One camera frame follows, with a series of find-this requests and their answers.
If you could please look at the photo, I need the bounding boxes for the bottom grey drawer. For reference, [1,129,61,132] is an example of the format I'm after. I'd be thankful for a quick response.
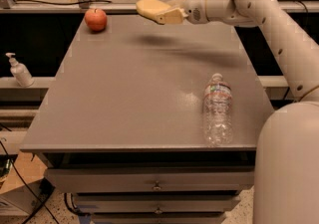
[92,213,226,224]

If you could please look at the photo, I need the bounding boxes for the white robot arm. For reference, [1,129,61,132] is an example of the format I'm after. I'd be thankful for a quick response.
[155,0,319,224]

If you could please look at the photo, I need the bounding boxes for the middle grey drawer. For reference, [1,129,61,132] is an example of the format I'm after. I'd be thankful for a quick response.
[74,194,240,214]

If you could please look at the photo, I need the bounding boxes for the yellow sponge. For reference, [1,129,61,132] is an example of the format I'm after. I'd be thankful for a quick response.
[136,0,169,21]

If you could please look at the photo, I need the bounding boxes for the red apple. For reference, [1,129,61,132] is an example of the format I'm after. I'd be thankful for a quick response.
[84,8,108,32]

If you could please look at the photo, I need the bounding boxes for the clear plastic water bottle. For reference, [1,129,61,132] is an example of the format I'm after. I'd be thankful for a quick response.
[203,73,232,147]

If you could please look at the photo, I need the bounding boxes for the top grey drawer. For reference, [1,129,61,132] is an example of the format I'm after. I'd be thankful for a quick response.
[45,168,254,193]

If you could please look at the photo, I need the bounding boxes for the grey drawer cabinet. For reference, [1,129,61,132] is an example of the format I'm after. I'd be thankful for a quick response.
[19,13,275,224]

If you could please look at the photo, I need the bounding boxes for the cardboard box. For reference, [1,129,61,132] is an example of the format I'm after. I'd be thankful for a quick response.
[0,152,46,216]

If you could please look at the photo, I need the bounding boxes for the black floor cable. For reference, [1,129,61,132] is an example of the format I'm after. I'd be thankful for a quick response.
[0,139,60,224]

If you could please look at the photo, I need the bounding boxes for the white pump soap bottle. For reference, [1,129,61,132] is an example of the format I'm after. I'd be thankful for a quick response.
[6,53,34,88]

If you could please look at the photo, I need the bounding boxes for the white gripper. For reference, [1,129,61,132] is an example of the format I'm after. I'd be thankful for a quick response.
[156,0,208,25]

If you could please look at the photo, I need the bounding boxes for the grey drawer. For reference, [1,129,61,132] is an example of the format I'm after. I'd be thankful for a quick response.
[45,168,254,193]
[74,194,240,214]
[92,213,226,224]

